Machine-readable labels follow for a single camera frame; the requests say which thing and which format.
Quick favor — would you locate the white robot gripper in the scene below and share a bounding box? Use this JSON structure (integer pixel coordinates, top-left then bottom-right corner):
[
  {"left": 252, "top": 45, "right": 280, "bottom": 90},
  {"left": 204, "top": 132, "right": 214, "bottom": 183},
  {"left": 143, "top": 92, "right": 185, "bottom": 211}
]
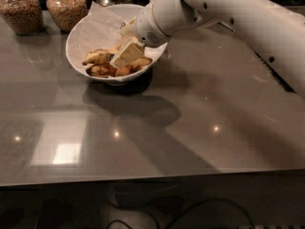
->
[{"left": 110, "top": 4, "right": 170, "bottom": 69}]

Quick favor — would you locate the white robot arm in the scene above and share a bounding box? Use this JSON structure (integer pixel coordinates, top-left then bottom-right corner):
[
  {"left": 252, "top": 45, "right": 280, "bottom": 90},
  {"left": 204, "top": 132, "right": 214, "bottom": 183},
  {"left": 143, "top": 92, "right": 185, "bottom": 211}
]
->
[{"left": 121, "top": 0, "right": 305, "bottom": 98}]

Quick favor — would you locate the white tilted bowl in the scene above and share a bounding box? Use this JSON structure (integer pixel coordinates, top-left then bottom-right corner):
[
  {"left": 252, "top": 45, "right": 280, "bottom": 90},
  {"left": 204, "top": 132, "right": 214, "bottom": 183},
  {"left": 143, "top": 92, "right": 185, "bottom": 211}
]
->
[{"left": 66, "top": 3, "right": 167, "bottom": 86}]

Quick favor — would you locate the brown spotted banana at bottom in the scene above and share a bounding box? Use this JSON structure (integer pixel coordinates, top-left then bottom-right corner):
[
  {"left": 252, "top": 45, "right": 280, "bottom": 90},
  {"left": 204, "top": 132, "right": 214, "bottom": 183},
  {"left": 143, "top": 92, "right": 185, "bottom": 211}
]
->
[{"left": 86, "top": 63, "right": 131, "bottom": 78}]

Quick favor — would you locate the glass jar of cereal left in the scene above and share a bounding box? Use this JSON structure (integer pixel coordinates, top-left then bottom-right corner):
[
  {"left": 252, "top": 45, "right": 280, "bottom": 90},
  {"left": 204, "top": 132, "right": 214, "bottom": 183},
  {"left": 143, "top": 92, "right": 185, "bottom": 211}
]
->
[{"left": 0, "top": 0, "right": 44, "bottom": 35}]

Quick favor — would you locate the black mesh mat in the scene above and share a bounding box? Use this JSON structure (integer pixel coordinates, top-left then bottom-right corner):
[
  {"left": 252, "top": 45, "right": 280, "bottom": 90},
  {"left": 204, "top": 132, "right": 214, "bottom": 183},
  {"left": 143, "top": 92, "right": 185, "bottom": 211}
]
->
[{"left": 254, "top": 52, "right": 295, "bottom": 94}]

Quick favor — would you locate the black cable under table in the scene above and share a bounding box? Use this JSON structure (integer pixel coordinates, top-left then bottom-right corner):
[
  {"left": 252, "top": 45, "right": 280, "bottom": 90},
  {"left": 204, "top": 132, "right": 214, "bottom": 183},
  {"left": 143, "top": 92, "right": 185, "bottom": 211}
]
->
[{"left": 106, "top": 197, "right": 255, "bottom": 229}]

